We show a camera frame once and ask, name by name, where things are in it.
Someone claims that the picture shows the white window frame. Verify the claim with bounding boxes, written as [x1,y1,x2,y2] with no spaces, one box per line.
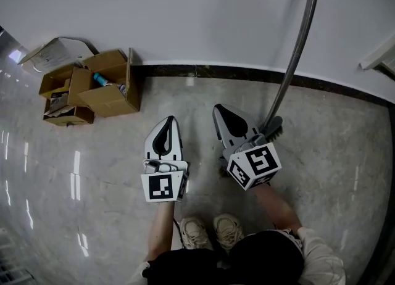
[357,32,395,78]

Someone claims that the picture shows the person's beige shoe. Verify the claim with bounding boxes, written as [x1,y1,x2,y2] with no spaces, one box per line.
[179,216,214,250]
[212,213,245,252]

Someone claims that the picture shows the person's left beige shoe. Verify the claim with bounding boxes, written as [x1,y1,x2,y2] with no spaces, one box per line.
[179,216,214,250]

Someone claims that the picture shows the person's right beige shoe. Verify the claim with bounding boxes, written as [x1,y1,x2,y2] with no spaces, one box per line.
[212,213,245,252]

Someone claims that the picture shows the floor drain grille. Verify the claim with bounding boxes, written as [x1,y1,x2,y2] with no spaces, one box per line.
[0,262,33,285]

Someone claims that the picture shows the person's white shirt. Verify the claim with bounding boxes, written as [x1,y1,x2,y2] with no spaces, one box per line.
[128,226,347,285]

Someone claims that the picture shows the blue bottle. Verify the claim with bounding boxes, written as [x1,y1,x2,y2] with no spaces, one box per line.
[93,72,109,88]

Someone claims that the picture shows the medium open cardboard box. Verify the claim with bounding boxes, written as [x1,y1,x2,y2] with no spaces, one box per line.
[38,64,93,107]

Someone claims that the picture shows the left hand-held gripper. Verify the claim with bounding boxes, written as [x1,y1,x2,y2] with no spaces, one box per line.
[141,115,190,203]

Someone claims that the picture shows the white cardboard box flap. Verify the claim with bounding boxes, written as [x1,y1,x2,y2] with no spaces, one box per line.
[17,36,100,73]

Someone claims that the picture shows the black baseboard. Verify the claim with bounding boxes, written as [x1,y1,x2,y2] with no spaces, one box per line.
[131,64,395,106]

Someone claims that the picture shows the black packet in box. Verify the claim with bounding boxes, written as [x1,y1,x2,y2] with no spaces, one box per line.
[49,90,70,108]

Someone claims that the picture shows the person's left forearm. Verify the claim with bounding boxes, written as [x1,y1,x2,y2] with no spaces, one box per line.
[146,200,177,262]

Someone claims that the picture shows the thin black cable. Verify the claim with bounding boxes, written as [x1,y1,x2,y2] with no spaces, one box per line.
[172,217,187,249]

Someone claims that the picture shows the person's right forearm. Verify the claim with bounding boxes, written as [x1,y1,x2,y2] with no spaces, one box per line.
[254,183,302,236]

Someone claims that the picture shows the large open cardboard box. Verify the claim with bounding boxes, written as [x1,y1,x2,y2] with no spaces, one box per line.
[68,47,142,118]

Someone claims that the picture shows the low flat cardboard box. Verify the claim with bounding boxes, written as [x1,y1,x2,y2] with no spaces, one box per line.
[42,98,96,128]

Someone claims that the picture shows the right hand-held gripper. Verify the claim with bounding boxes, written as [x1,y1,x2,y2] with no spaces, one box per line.
[212,103,283,191]

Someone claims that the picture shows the person's black shorts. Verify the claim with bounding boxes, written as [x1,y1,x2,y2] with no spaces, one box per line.
[141,229,306,285]

